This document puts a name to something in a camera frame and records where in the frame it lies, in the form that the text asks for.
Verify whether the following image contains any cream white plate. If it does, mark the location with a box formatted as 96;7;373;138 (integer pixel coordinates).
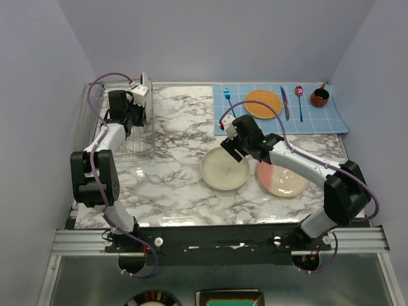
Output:
200;147;250;191

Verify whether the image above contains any wire dish rack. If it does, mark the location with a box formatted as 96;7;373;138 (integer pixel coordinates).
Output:
84;85;155;163

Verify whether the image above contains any pink and cream plate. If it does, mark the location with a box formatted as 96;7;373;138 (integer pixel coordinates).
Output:
257;162;309;198

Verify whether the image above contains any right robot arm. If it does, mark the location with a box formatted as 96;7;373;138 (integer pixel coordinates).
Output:
220;115;372;250

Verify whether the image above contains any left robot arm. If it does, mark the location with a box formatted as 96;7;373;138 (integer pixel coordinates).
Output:
70;90;146;252

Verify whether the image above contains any woven wicker trivet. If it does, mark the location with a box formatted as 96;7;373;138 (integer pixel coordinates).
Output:
244;89;282;120

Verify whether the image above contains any blue metal fork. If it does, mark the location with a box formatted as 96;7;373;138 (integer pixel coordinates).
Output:
224;88;236;117

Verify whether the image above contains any blue tiled placemat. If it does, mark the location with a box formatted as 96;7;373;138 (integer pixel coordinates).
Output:
213;83;349;136

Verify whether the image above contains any iridescent table knife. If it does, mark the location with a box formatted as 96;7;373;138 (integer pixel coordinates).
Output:
280;86;290;121

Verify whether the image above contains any iridescent spoon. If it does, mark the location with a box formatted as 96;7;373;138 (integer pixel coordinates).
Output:
295;86;303;122

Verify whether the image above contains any brown ceramic cup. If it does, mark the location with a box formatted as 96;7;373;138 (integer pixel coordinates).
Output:
310;84;330;108

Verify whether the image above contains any black mounting base bar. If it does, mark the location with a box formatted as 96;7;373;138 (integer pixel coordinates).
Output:
105;223;331;266

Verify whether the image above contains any dark rectangular tray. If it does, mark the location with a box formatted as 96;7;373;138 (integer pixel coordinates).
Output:
195;288;265;306

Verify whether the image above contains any round striped object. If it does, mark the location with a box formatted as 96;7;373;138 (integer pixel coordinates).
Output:
124;290;182;306

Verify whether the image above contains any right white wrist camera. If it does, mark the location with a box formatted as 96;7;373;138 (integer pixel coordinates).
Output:
219;114;237;140

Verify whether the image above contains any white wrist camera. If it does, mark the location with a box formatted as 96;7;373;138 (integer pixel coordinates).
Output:
219;114;237;140
130;82;150;108

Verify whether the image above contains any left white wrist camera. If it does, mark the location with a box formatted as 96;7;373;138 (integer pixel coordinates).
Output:
130;82;150;108

